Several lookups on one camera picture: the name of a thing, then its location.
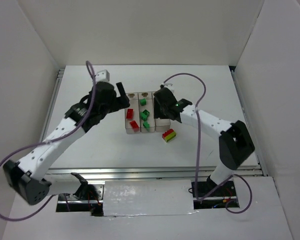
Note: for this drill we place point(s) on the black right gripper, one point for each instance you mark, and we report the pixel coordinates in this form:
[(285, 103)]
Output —
[(160, 107)]

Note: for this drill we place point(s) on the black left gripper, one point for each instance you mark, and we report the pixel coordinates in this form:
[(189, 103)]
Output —
[(121, 99)]

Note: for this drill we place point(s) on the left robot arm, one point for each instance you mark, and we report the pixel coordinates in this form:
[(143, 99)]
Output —
[(27, 176)]

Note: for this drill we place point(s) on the long red lego brick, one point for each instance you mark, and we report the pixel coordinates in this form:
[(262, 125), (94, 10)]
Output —
[(166, 133)]

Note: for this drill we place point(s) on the right side aluminium rail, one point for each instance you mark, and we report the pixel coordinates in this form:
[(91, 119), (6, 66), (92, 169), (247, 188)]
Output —
[(258, 152)]

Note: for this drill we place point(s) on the small red lego brick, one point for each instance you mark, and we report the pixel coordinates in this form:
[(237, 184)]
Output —
[(130, 114)]

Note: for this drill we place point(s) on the long lime lego brick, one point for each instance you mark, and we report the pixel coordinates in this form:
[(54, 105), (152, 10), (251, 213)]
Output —
[(170, 136)]

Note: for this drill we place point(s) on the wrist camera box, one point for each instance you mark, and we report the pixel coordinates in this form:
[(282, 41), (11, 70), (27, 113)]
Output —
[(102, 76), (168, 86)]

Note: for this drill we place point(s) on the aluminium table edge rail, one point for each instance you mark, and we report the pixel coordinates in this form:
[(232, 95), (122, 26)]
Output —
[(117, 174)]

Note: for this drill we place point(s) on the green square lego brick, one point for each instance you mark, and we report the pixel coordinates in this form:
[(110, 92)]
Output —
[(143, 102)]

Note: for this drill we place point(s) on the left side aluminium rail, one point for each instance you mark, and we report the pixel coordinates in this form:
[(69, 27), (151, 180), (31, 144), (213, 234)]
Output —
[(59, 77)]

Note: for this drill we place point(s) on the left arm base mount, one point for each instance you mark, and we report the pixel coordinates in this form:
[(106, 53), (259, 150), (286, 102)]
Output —
[(75, 194)]

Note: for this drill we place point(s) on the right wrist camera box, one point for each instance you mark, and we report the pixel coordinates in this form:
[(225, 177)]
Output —
[(168, 86)]

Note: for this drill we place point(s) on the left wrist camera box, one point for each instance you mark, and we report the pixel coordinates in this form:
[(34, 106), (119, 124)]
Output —
[(102, 76)]

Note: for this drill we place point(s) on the left clear plastic bin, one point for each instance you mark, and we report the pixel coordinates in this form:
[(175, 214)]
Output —
[(133, 98)]

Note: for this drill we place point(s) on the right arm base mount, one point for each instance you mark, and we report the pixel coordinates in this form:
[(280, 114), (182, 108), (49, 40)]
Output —
[(218, 199)]

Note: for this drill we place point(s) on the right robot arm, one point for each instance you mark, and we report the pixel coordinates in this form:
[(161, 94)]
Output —
[(234, 140)]

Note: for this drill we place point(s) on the white foil cover sheet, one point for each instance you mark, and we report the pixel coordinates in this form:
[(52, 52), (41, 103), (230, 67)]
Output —
[(147, 198)]

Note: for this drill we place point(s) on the small green lego brick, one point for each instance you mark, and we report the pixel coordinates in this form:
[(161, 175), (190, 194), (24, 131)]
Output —
[(146, 125)]

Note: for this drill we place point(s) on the red square lego brick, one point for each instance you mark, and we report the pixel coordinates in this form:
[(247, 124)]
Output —
[(134, 125)]

